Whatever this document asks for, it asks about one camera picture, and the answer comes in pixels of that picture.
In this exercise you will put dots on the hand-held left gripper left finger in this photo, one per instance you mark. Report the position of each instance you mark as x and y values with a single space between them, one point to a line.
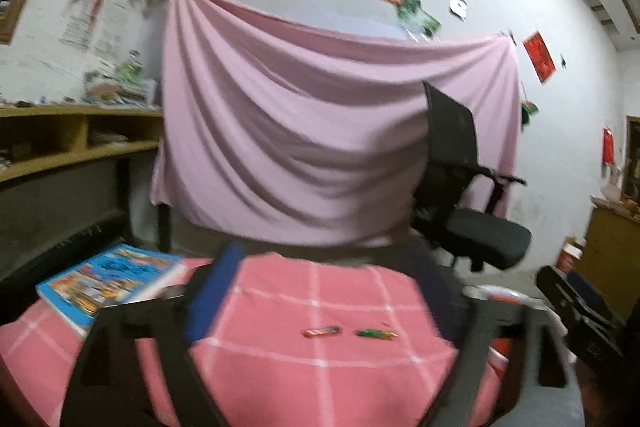
212 297

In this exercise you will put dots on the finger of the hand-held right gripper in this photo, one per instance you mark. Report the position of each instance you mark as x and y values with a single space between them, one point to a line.
585 294

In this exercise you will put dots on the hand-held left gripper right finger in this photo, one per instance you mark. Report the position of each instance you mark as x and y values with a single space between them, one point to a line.
440 302

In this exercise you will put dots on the red white carton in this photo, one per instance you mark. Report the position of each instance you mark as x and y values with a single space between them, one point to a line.
570 259

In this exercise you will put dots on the wooden cabinet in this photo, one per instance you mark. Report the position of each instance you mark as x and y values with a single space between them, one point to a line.
610 252

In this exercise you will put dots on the green battery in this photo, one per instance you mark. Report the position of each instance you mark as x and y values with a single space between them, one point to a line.
375 333

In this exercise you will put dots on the blue cartoon book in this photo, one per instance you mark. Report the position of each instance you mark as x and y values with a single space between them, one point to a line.
110 279

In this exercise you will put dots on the orange battery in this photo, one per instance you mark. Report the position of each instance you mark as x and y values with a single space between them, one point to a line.
322 332

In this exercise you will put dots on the pink checkered tablecloth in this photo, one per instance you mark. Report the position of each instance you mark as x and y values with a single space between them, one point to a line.
325 387

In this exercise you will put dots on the red hanging ornament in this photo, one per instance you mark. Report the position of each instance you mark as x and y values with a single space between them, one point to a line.
608 146

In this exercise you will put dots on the black office chair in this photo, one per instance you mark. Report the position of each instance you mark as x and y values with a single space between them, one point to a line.
450 127

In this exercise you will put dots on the green hanging ornament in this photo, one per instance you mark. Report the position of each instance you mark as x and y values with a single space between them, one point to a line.
529 113

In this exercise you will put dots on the papers in shelf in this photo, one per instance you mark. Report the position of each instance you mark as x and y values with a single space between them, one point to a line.
107 138

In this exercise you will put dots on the pink hanging sheet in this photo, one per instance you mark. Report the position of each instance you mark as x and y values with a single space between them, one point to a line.
300 117

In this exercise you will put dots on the wooden shelf unit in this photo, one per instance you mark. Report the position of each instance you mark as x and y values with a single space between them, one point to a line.
45 157

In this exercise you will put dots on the stack of books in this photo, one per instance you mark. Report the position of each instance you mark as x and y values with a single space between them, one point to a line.
120 92

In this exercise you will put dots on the glass jar green contents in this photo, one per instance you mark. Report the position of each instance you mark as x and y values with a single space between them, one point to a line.
130 68

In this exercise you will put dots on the red wall poster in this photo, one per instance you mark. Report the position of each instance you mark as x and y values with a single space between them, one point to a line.
540 57

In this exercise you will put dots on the green wall photos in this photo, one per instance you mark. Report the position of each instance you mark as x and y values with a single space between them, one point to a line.
417 19

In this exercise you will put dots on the silver wall photo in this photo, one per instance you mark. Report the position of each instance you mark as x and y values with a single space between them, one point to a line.
458 6

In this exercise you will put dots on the white wall calendar poster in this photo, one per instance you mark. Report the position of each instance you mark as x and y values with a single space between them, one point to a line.
82 27

